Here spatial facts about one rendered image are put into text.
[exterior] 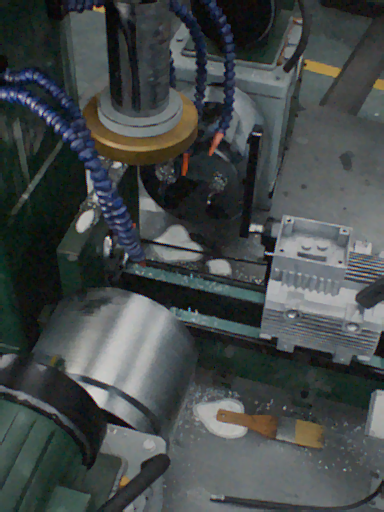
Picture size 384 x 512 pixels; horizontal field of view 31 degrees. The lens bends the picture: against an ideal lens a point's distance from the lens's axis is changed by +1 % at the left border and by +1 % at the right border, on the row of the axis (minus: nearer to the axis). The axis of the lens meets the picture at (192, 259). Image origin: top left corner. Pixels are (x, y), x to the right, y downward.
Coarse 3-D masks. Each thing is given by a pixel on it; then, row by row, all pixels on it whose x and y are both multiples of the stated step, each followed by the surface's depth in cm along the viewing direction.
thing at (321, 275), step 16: (288, 224) 120; (304, 224) 121; (320, 224) 120; (288, 240) 121; (304, 240) 119; (320, 240) 121; (336, 240) 121; (288, 256) 114; (304, 256) 118; (320, 256) 117; (336, 256) 119; (272, 272) 118; (288, 272) 117; (304, 272) 116; (320, 272) 115; (336, 272) 114; (304, 288) 118; (320, 288) 117; (336, 288) 116
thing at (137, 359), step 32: (96, 288) 106; (64, 320) 103; (96, 320) 101; (128, 320) 102; (160, 320) 104; (32, 352) 104; (64, 352) 98; (96, 352) 97; (128, 352) 98; (160, 352) 101; (192, 352) 108; (96, 384) 95; (128, 384) 95; (160, 384) 99; (128, 416) 95; (160, 416) 98
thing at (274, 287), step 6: (270, 282) 117; (276, 282) 117; (270, 288) 117; (276, 288) 117; (270, 294) 117; (276, 294) 117; (378, 306) 115; (372, 312) 116; (378, 312) 115; (264, 336) 126; (270, 336) 126; (366, 360) 123
